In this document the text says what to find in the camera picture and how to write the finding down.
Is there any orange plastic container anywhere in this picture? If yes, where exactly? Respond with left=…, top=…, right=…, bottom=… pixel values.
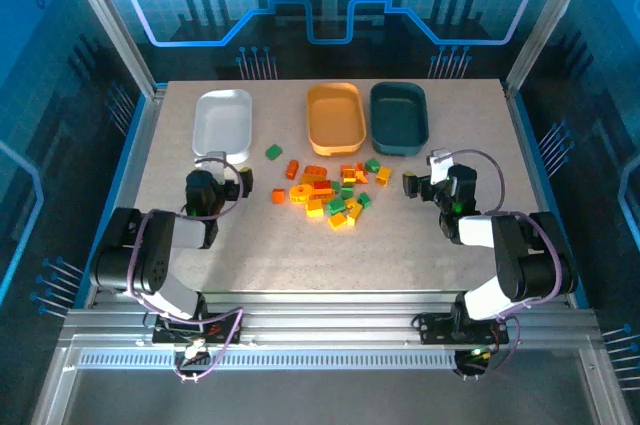
left=306, top=82, right=368, bottom=157

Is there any aluminium frame rail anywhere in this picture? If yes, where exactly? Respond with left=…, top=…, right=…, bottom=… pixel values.
left=58, top=308, right=604, bottom=349

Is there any table side rail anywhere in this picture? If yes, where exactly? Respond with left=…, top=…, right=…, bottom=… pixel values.
left=82, top=87, right=169, bottom=309
left=502, top=82, right=589, bottom=309

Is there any dark green plastic container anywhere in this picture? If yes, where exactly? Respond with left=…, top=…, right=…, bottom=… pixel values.
left=368, top=80, right=430, bottom=157

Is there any small LED circuit board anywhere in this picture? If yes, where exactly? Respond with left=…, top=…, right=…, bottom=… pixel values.
left=453, top=344, right=496, bottom=381

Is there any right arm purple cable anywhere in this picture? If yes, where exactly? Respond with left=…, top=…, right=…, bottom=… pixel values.
left=433, top=148, right=565, bottom=380

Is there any white cable connector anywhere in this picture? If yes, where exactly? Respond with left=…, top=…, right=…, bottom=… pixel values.
left=182, top=339, right=209, bottom=361

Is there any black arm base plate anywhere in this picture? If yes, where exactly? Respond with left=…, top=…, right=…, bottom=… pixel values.
left=149, top=313, right=245, bottom=346
left=413, top=312, right=511, bottom=346

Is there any white plastic container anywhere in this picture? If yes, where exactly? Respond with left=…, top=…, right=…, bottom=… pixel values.
left=191, top=88, right=254, bottom=165

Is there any slotted cable duct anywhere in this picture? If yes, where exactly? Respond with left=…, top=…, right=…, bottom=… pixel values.
left=77, top=350, right=464, bottom=371

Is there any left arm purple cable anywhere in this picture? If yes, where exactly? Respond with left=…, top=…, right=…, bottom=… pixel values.
left=130, top=156, right=245, bottom=384

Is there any aluminium frame post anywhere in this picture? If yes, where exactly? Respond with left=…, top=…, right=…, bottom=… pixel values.
left=503, top=0, right=604, bottom=96
left=55, top=0, right=160, bottom=99

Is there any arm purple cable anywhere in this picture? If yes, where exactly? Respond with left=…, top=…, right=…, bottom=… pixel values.
left=433, top=148, right=565, bottom=380
left=130, top=156, right=245, bottom=384

